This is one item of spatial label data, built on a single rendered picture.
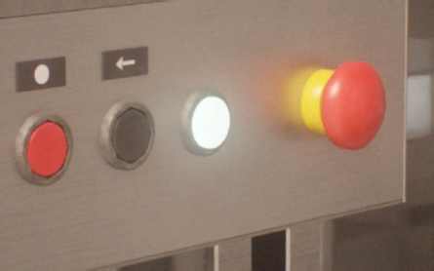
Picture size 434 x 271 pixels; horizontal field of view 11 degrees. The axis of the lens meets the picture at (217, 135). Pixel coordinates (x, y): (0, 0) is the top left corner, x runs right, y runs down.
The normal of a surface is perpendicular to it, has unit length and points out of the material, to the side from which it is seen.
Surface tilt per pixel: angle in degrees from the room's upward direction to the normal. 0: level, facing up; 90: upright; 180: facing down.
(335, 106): 88
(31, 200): 90
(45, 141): 90
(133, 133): 90
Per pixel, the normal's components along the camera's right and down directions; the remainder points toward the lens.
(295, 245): 0.74, 0.11
